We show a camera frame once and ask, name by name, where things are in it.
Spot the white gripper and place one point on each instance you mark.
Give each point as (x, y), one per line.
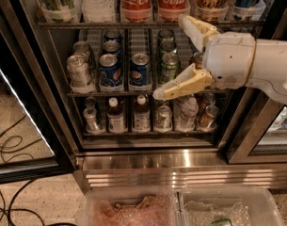
(229, 59)

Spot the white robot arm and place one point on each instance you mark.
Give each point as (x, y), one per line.
(268, 71)

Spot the rear green can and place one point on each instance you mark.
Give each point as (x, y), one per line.
(165, 34)

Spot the left Coca-Cola can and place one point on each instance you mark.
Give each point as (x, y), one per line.
(136, 10)

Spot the right Pepsi can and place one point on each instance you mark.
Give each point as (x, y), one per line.
(140, 69)

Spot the bottom gold can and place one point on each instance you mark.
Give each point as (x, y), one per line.
(208, 116)

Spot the left tea bottle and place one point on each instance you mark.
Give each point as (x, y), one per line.
(116, 117)

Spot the gold orange can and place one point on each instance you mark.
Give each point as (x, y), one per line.
(197, 60)

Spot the left clear plastic bin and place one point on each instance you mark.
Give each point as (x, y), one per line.
(132, 206)

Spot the coca-cola can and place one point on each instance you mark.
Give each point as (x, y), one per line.
(169, 10)
(136, 10)

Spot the right Coca-Cola can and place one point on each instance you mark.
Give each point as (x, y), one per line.
(169, 10)

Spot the green can in bin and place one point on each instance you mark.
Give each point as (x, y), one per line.
(222, 222)

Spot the slim silver can bottom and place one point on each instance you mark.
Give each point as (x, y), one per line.
(93, 121)

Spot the middle green can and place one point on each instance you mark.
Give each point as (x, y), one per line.
(167, 46)

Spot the tea bottle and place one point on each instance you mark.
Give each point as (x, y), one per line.
(142, 115)
(116, 117)

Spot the clear ribbed water bottle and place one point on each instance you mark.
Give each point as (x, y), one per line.
(98, 11)

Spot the bottom green white can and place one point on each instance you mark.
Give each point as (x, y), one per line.
(163, 119)

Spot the right clear plastic bin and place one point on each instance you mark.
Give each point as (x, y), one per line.
(244, 206)

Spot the front silver can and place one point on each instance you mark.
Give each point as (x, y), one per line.
(78, 69)

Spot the rear left Pepsi can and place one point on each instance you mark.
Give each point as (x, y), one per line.
(113, 34)

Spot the middle left Pepsi can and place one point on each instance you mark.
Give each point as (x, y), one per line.
(112, 47)

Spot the small water bottle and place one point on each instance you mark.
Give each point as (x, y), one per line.
(186, 118)

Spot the front left Pepsi can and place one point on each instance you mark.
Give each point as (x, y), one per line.
(110, 70)

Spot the right tea bottle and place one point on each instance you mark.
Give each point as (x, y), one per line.
(142, 115)

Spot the front green can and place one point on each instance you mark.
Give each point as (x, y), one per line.
(169, 68)

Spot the clear plastic bin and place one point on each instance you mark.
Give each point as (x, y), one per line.
(244, 206)
(132, 206)

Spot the right glass fridge door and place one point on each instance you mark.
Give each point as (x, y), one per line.
(268, 142)

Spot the rear silver can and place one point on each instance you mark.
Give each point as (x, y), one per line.
(83, 48)

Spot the pepsi can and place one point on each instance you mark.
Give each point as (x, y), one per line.
(113, 34)
(140, 69)
(112, 47)
(110, 70)

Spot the open glass fridge door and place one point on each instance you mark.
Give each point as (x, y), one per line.
(32, 144)

